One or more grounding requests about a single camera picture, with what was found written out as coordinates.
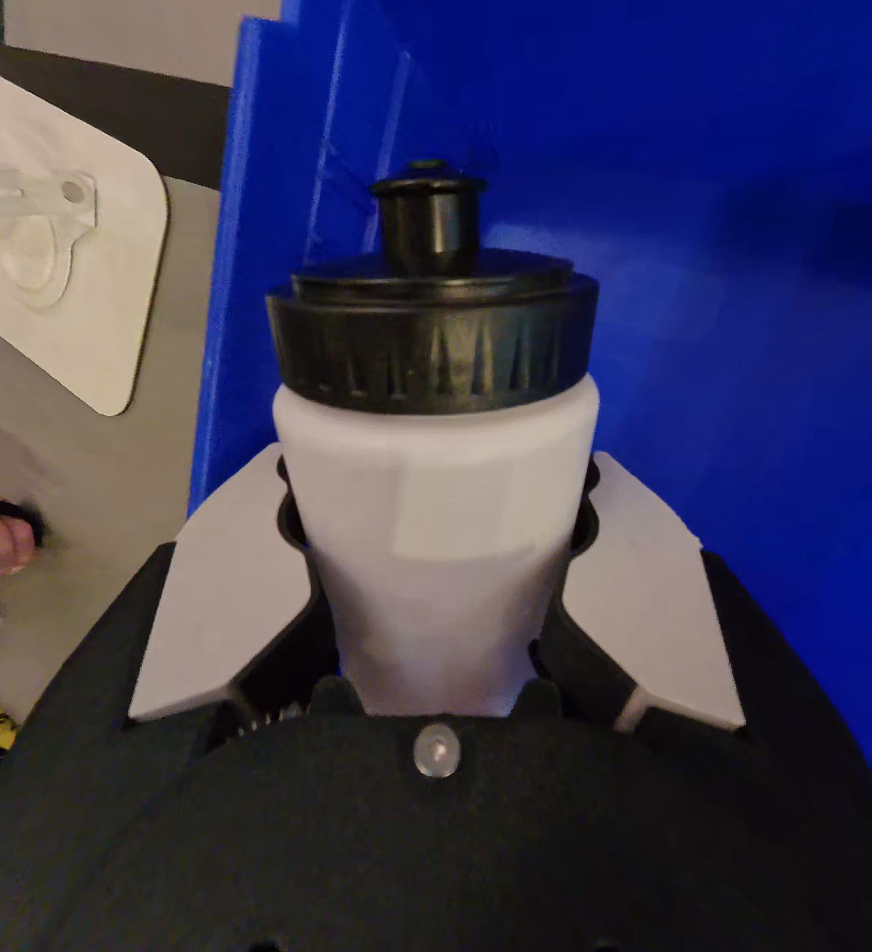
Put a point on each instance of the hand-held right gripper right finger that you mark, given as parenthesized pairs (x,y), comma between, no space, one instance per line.
(652,603)

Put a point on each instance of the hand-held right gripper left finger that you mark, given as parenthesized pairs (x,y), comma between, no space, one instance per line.
(220,595)

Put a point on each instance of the white bottle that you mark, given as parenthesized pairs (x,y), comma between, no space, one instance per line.
(436,565)

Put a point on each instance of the blue plastic bin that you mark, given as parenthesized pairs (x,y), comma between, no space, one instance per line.
(704,223)

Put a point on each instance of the clear round stand foot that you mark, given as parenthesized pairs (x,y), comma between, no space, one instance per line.
(27,223)

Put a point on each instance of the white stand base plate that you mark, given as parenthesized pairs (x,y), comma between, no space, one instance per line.
(109,268)

